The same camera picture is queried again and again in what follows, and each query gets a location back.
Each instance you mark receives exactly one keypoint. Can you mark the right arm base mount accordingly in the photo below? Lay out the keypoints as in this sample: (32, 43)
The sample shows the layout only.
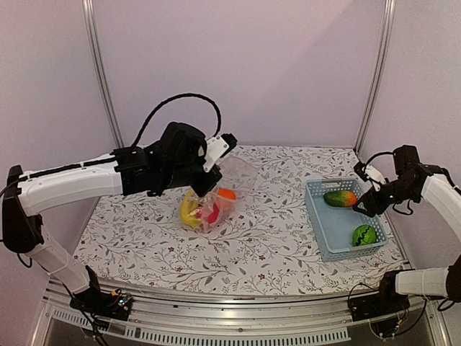
(382, 301)

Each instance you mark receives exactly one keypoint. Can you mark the aluminium post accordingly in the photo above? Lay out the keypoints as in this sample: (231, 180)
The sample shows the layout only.
(96, 55)
(378, 71)

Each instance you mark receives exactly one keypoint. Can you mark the aluminium front rail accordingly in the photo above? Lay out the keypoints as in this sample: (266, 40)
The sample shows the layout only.
(173, 317)

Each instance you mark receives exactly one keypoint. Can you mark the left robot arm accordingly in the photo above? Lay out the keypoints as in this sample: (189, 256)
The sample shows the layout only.
(182, 157)

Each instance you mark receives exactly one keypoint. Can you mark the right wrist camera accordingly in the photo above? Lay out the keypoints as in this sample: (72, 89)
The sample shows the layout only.
(368, 173)

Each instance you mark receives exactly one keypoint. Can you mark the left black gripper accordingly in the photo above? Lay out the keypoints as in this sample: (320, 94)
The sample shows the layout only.
(203, 188)

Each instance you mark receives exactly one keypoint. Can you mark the light blue plastic basket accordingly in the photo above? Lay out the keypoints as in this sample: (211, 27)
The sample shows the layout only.
(334, 227)

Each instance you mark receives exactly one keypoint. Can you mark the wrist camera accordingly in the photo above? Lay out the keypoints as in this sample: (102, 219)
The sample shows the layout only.
(368, 173)
(217, 147)

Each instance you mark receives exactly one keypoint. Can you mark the floral tablecloth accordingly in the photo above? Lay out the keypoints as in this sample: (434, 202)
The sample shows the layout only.
(265, 247)

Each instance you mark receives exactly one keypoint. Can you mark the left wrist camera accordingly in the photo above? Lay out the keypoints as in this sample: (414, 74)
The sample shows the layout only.
(217, 147)

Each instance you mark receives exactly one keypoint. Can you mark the red toy apple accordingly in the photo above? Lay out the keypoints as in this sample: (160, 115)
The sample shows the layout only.
(212, 217)

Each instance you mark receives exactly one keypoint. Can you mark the yellow toy bananas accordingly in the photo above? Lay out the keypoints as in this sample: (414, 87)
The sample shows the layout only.
(190, 211)

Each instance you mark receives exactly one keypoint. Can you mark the right aluminium post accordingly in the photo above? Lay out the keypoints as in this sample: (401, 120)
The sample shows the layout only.
(378, 71)

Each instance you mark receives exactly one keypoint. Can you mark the clear zip top bag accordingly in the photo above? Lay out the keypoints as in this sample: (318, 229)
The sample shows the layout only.
(202, 214)

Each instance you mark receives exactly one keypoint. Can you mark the green toy watermelon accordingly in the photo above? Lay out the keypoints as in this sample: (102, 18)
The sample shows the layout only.
(364, 235)

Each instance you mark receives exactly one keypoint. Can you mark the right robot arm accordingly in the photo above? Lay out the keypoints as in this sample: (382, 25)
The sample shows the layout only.
(415, 182)

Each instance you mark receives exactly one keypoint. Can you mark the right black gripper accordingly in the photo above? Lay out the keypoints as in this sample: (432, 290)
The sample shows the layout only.
(369, 198)

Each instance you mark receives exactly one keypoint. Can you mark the orange toy orange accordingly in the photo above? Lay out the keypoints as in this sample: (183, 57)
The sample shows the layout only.
(227, 194)

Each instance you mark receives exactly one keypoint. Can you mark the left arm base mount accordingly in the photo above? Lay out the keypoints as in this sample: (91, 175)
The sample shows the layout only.
(115, 305)

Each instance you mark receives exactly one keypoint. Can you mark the green orange toy mango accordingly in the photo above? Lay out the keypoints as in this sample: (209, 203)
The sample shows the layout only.
(340, 199)

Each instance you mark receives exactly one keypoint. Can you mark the left aluminium post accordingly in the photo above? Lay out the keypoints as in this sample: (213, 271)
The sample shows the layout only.
(96, 55)

